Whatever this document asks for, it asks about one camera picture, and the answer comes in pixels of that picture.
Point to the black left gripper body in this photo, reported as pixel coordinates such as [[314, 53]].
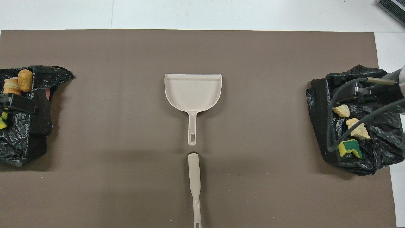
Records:
[[3, 100]]

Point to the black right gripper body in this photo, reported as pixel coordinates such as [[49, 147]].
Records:
[[384, 93]]

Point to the golden croissant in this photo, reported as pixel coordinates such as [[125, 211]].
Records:
[[356, 128], [12, 86]]

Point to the brown oblong bread roll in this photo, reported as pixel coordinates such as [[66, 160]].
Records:
[[25, 80]]

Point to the pale bread chunk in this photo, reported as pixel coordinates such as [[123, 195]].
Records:
[[341, 110]]

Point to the beige plastic dustpan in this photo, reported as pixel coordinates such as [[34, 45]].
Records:
[[193, 91]]

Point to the beige hand brush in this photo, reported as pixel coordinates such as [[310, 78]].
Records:
[[194, 177]]

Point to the black bag lined trash bin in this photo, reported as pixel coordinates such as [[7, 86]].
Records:
[[22, 139], [379, 142]]

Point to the dark grey striped panel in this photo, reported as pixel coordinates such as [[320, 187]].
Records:
[[394, 9]]

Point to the brown table mat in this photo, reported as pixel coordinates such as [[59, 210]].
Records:
[[126, 174]]

